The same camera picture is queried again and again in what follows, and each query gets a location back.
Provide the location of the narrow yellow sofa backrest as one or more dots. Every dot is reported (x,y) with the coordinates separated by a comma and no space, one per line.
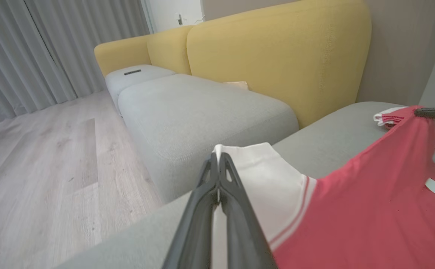
(168,48)

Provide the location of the flat beige item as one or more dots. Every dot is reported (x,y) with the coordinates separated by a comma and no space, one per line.
(236,84)

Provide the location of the large grey sofa seat cushion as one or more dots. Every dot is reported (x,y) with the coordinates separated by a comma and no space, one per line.
(333,149)

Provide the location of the red garment with logo print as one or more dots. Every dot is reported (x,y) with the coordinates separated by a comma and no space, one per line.
(392,118)

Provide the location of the red white striped garment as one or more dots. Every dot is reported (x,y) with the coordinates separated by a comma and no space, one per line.
(370,224)

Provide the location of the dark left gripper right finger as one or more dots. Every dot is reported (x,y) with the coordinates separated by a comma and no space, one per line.
(243,231)

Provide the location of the black remote control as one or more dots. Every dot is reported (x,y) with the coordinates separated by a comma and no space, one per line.
(132,72)

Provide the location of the medium grey sofa seat cushion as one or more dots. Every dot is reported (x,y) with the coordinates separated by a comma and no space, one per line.
(202,112)

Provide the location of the wide yellow sofa backrest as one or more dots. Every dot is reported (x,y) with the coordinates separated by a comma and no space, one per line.
(277,48)

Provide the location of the small grey sofa seat cushion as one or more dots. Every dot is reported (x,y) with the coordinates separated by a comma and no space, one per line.
(135,80)

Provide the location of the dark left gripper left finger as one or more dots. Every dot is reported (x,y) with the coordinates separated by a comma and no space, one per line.
(196,231)

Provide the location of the grey curtain panel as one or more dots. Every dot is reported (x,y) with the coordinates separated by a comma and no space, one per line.
(98,37)
(8,63)

